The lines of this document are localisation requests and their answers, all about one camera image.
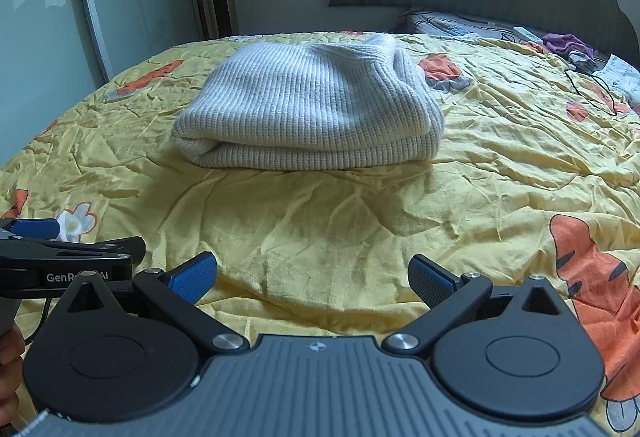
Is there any yellow carrot print quilt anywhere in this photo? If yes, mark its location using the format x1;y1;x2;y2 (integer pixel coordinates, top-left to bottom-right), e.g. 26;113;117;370
0;31;640;435

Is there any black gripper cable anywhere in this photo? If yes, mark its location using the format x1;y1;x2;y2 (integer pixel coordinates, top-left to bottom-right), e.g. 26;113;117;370
22;297;52;346

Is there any thin black cable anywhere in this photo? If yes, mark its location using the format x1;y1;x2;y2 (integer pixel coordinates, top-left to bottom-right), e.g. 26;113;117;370
565;67;621;118

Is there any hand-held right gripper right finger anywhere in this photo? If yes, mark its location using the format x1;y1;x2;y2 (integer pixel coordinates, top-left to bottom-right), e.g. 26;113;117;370
381;254;568;358

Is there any small grey device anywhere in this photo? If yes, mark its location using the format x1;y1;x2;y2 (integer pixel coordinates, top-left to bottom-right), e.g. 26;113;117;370
567;51;599;71

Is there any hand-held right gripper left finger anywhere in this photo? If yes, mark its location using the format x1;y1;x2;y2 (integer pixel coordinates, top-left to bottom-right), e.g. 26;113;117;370
60;251;251;357

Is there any plain glass wardrobe door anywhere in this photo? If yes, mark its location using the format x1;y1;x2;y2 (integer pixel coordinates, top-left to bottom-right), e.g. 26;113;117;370
0;0;108;168

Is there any white printed cloth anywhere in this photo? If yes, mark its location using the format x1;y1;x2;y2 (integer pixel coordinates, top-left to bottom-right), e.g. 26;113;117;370
592;54;640;109

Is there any white knitted sweater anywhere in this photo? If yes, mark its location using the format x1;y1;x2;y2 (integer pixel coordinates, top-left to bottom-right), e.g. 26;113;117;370
171;33;446;171

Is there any purple cloth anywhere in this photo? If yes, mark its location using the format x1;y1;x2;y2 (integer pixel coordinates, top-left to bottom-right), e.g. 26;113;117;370
542;33;596;61

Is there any patterned grey pillow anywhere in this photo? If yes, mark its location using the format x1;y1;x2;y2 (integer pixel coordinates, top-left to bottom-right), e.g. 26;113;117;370
404;7;541;43

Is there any person's left hand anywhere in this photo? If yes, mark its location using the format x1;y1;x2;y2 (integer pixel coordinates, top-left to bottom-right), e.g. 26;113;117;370
0;322;26;414

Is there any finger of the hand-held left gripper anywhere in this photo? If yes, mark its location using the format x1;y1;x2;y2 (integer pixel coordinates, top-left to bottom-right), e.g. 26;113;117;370
0;217;62;243
0;237;147;269

